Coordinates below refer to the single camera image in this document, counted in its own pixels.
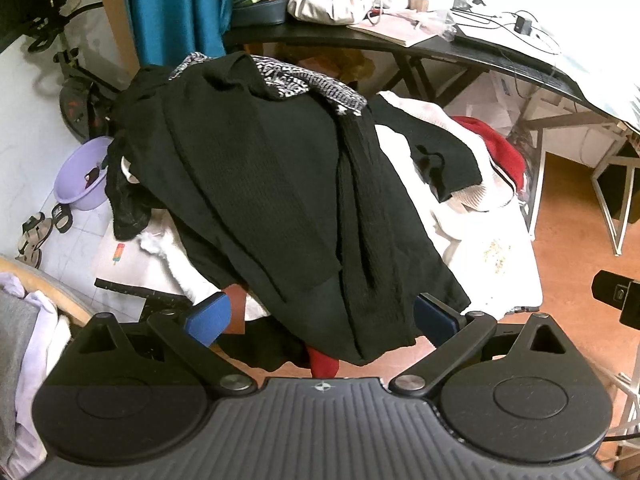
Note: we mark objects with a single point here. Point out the white ribbed garment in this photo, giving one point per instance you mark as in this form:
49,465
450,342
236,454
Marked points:
482,195

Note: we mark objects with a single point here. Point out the brown cloth piece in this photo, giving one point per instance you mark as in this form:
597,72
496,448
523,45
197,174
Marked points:
236,310

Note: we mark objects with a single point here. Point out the black desk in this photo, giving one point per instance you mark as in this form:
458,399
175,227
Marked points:
320,37

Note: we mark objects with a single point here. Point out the teal curtain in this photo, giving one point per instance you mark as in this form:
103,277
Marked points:
175,10

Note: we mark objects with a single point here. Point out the grey cloth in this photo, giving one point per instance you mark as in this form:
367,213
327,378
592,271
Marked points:
15,345

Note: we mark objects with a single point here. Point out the black knit sweater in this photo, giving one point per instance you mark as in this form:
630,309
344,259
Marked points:
260,175

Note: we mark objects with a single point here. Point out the red garment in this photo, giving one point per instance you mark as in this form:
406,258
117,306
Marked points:
492,145

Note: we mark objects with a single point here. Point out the small black garment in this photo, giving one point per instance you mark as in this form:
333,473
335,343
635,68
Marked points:
450,165

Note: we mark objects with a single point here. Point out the white bag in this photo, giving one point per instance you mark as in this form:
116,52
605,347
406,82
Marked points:
325,2

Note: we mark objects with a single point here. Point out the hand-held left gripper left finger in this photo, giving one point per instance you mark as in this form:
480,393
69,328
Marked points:
210,317

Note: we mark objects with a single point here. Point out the metal tripod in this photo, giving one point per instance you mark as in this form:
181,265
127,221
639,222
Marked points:
627,410

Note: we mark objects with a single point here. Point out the wooden basket rim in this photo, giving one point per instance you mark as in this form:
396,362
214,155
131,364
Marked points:
55,292

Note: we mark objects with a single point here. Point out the purple plastic basin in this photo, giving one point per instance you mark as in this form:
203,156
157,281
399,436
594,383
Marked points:
75,180

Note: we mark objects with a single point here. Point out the red cloth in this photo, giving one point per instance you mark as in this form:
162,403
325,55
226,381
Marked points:
325,362

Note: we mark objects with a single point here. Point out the open notebook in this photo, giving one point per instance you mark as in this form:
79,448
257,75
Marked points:
395,30

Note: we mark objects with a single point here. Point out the grey sandals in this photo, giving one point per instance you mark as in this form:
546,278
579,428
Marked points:
32,237

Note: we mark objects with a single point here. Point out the white mat with popsicle print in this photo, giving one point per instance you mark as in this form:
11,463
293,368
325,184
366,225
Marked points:
125,260

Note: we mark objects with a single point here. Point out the clear plastic box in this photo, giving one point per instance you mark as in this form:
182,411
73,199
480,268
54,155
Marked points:
532,180

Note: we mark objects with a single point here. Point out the white cloth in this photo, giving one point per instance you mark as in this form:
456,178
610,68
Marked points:
470,240

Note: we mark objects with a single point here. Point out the black and white patterned garment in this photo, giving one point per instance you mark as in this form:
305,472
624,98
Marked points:
290,80

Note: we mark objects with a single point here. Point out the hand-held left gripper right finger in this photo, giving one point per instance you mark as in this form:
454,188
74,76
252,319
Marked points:
435,320

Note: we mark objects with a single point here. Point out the black and white slipper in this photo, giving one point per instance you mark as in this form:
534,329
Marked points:
63,217

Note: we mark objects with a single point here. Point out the metal desk frame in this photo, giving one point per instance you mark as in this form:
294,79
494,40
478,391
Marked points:
612,210

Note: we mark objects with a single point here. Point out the lavender cloth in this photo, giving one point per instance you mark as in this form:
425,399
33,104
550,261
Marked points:
35,360

